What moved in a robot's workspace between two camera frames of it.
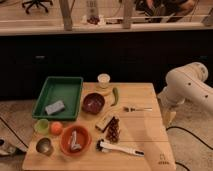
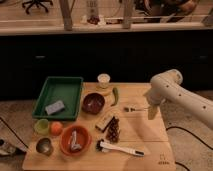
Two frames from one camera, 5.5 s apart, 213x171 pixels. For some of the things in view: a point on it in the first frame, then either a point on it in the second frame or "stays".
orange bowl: (76, 140) stays
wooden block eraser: (104, 122) stays
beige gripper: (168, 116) → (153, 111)
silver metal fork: (128, 109) stays
